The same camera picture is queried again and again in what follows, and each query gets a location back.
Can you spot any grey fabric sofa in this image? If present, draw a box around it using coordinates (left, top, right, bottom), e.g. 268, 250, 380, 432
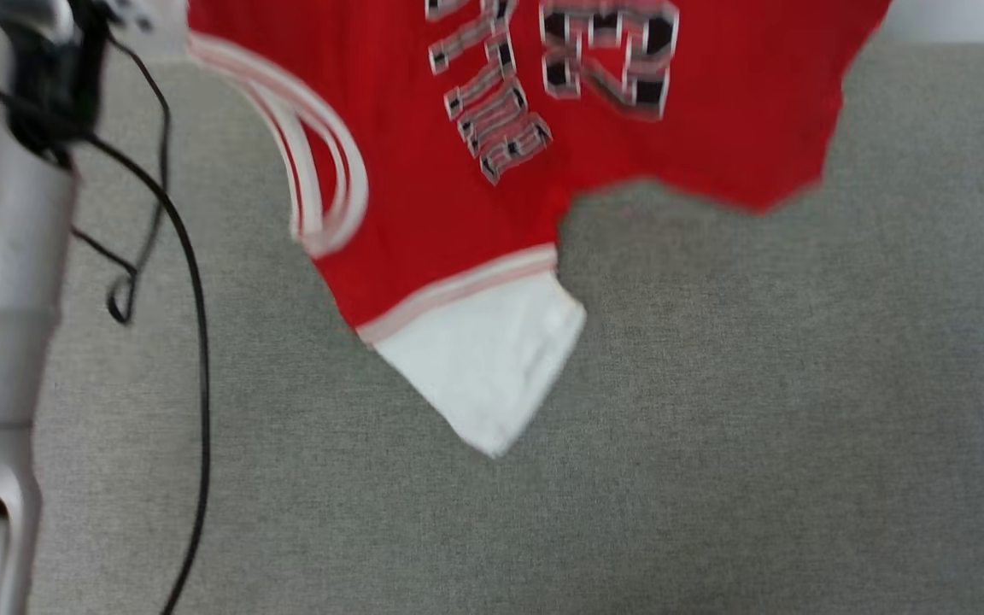
26, 38, 984, 615

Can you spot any red white basketball jersey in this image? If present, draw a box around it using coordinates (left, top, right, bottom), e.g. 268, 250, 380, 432
186, 0, 894, 460

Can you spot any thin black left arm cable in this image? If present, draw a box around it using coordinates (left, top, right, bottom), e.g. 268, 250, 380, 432
69, 34, 173, 327

